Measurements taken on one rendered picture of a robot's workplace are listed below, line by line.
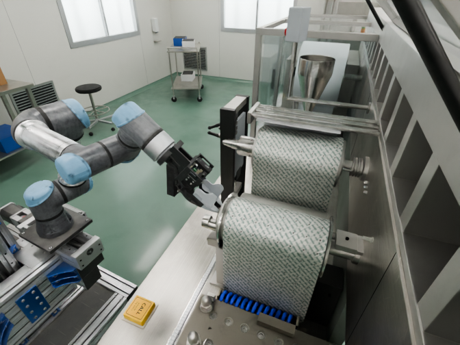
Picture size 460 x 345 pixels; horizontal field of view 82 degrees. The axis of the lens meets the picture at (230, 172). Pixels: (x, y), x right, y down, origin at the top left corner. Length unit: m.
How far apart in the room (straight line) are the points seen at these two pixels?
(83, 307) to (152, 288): 0.96
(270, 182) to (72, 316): 1.47
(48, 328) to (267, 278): 1.47
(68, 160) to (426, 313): 0.69
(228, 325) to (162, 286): 0.33
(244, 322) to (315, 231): 0.32
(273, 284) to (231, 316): 0.15
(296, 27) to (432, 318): 0.86
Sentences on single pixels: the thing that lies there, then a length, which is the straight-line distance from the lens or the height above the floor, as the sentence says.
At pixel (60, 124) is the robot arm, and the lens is 1.08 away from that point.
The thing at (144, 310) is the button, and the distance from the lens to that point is 0.97.
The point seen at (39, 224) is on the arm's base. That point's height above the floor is 0.89.
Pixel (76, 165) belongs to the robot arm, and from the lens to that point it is 0.72.
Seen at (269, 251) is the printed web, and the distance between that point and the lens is 0.66.
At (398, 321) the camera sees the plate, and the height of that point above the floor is 1.41.
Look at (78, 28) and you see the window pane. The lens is 5.12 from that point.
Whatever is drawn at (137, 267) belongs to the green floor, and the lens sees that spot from 2.27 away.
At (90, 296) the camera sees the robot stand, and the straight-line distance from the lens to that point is 1.98.
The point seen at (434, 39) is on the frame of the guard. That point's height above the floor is 1.72.
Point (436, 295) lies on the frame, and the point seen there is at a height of 1.50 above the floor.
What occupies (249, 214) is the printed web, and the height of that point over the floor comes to 1.31.
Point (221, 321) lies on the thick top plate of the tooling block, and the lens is 0.81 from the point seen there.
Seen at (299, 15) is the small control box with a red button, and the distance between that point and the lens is 1.01.
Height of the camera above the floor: 1.75
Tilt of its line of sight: 34 degrees down
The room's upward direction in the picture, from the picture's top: 1 degrees clockwise
